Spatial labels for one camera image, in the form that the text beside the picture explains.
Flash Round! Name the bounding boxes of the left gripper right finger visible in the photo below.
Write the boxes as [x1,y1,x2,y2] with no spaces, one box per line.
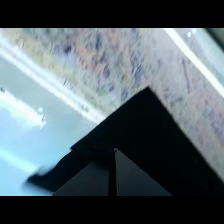
[114,148,173,197]

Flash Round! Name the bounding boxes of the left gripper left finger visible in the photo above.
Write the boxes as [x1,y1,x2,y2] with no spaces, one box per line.
[52,148,117,197]

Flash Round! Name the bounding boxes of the black garment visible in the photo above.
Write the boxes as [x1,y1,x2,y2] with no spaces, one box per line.
[25,85,224,197]

